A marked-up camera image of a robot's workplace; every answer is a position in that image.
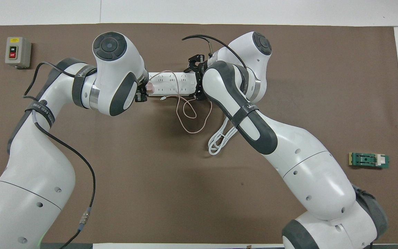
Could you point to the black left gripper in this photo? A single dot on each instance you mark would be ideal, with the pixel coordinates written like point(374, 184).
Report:
point(138, 97)

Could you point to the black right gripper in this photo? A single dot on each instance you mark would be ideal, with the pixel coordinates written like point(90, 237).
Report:
point(203, 65)

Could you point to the pink charger adapter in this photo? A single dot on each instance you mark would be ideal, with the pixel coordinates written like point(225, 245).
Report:
point(150, 88)

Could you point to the white power strip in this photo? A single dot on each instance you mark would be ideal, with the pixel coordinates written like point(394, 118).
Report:
point(161, 79)

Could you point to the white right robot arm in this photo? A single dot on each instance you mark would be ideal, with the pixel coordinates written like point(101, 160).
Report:
point(309, 173)

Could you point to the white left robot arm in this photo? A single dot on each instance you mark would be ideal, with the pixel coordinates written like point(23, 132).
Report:
point(36, 166)

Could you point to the brown table mat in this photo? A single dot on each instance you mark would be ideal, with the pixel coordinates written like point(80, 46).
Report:
point(150, 193)

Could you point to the grey on-off switch box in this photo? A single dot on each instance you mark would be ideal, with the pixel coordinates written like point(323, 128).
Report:
point(16, 52)

